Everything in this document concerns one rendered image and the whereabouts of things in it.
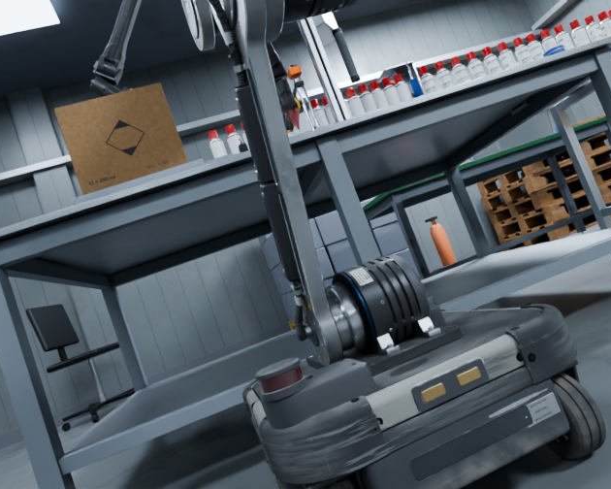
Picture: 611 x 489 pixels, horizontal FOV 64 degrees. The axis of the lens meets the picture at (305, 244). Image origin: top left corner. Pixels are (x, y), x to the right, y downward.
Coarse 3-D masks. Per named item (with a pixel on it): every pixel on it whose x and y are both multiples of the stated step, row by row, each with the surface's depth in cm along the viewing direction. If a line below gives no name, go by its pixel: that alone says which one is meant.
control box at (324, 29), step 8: (312, 16) 178; (320, 16) 177; (328, 16) 184; (320, 24) 177; (328, 24) 180; (336, 24) 190; (320, 32) 183; (328, 32) 185; (320, 40) 188; (328, 40) 191
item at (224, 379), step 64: (576, 64) 160; (384, 128) 148; (512, 128) 216; (192, 192) 138; (384, 192) 271; (0, 256) 129; (192, 256) 253; (512, 256) 212; (576, 256) 151; (0, 320) 126; (192, 384) 179; (64, 448) 140; (128, 448) 127
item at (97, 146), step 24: (120, 96) 139; (144, 96) 140; (72, 120) 136; (96, 120) 137; (120, 120) 138; (144, 120) 139; (168, 120) 141; (72, 144) 135; (96, 144) 136; (120, 144) 137; (144, 144) 138; (168, 144) 140; (96, 168) 135; (120, 168) 136; (144, 168) 137; (168, 168) 139
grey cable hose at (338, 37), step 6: (336, 30) 184; (336, 36) 184; (342, 36) 184; (342, 42) 184; (342, 48) 183; (342, 54) 184; (348, 54) 183; (348, 60) 183; (348, 66) 183; (354, 66) 183; (348, 72) 184; (354, 72) 183; (354, 78) 182
